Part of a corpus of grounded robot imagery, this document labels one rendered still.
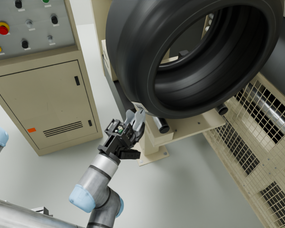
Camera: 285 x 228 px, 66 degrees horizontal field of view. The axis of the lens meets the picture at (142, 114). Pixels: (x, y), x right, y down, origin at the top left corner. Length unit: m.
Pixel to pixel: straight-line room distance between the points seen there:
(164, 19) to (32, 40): 0.90
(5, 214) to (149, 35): 0.54
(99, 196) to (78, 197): 0.06
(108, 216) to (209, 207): 1.16
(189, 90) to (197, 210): 0.97
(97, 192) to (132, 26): 0.45
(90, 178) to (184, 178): 1.24
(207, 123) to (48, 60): 0.92
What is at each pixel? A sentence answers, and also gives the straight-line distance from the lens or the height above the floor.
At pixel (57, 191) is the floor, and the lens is 1.85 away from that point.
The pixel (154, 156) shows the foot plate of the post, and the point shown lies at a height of 0.01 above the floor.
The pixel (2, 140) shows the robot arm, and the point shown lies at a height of 1.16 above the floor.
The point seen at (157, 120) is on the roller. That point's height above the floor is 0.92.
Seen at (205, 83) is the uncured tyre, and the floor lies 0.94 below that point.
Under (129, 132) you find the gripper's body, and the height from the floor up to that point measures 1.08.
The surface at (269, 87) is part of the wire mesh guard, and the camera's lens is 1.06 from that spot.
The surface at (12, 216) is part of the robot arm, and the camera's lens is 0.63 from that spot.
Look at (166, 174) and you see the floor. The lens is 1.80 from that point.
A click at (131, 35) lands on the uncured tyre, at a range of 0.62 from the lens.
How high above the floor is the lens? 1.64
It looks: 51 degrees down
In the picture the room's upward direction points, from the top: straight up
